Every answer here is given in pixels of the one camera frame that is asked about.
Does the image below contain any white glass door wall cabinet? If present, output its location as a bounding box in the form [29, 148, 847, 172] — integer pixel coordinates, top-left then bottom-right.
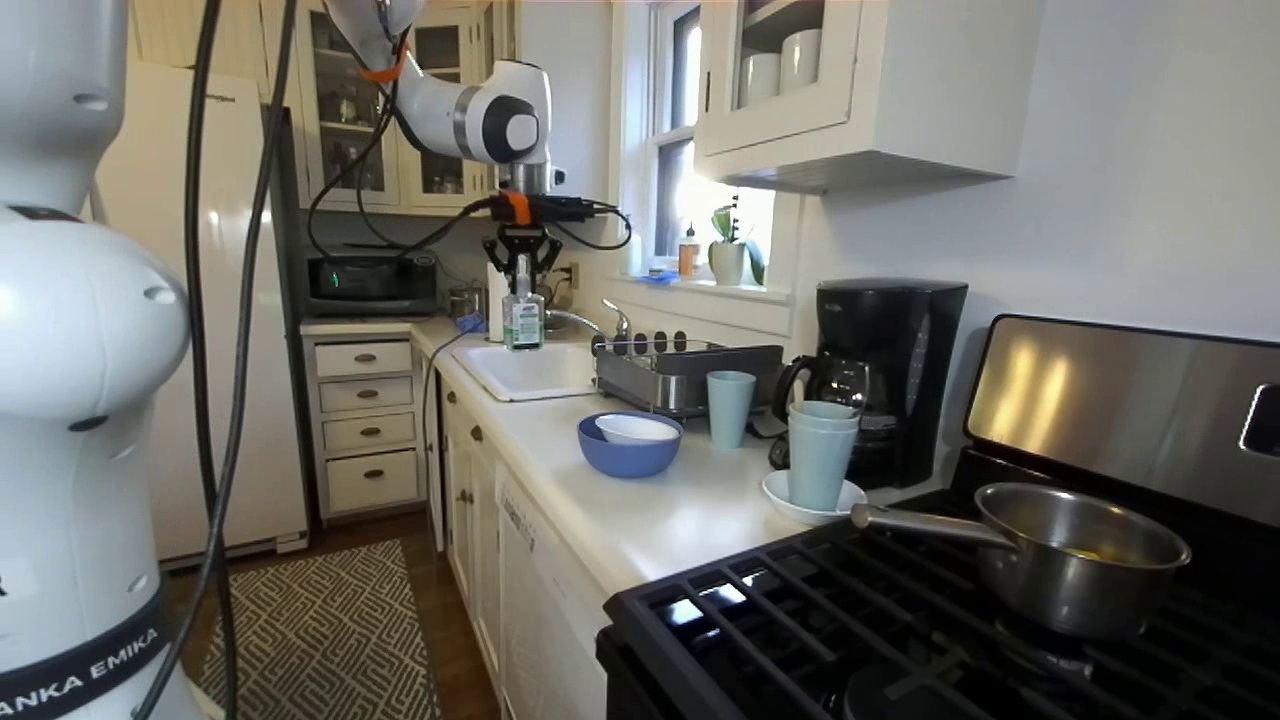
[692, 0, 1047, 194]
[288, 0, 499, 220]

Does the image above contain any white mug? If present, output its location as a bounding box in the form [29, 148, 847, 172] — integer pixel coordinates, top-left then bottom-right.
[742, 49, 786, 108]
[775, 28, 826, 97]

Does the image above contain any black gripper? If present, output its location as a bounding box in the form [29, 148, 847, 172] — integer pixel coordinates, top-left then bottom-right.
[483, 220, 566, 293]

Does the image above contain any light blue plastic cup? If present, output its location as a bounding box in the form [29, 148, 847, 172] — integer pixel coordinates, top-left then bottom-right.
[786, 396, 864, 516]
[706, 366, 762, 452]

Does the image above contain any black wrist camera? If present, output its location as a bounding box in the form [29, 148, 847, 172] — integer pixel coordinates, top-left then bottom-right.
[537, 193, 601, 223]

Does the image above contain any plant in white pot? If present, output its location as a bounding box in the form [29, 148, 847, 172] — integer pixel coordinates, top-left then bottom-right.
[706, 194, 774, 293]

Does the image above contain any white paper towel roll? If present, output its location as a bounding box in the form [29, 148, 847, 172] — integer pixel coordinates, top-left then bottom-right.
[483, 261, 517, 346]

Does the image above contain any small white bowl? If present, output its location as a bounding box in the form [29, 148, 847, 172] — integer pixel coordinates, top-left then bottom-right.
[591, 412, 683, 447]

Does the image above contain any patterned grey rug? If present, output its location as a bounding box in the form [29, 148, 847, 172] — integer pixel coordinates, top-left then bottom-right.
[195, 535, 448, 720]

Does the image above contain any grey dish rack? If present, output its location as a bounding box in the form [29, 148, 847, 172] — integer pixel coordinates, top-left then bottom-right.
[589, 328, 792, 422]

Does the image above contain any chrome faucet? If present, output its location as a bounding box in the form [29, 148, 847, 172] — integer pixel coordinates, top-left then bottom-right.
[539, 293, 642, 346]

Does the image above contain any white saucer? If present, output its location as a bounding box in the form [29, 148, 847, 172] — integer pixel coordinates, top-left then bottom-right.
[757, 467, 873, 523]

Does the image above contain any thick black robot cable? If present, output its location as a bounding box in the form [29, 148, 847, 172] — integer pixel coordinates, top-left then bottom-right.
[132, 0, 306, 720]
[176, 0, 246, 720]

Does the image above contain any black coffee maker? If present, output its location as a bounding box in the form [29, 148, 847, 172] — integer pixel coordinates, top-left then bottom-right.
[766, 277, 973, 493]

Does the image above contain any steel saucepan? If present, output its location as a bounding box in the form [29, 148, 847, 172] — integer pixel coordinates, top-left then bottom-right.
[847, 481, 1195, 643]

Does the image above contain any white framed window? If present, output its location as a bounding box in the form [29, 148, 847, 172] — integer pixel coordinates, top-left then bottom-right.
[603, 0, 805, 335]

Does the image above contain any white kitchen sink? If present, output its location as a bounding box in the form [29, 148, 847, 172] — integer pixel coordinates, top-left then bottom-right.
[443, 335, 603, 408]

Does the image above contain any orange cable strap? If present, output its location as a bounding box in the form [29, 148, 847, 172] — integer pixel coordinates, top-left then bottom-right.
[357, 51, 407, 93]

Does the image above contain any white refrigerator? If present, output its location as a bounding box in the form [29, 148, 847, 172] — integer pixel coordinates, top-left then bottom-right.
[87, 55, 314, 564]

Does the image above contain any white dishwasher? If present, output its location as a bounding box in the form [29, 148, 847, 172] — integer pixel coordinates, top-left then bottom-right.
[494, 455, 618, 720]

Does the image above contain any blue ceramic bowl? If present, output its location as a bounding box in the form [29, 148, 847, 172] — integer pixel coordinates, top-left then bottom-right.
[576, 408, 687, 482]

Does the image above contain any black gas stove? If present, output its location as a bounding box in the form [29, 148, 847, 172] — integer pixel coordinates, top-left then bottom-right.
[591, 311, 1280, 720]

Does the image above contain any white drawer cabinet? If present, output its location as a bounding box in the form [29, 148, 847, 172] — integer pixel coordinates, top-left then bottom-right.
[302, 332, 434, 527]

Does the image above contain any white base cabinet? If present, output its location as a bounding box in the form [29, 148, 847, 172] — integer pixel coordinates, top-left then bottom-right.
[434, 354, 504, 700]

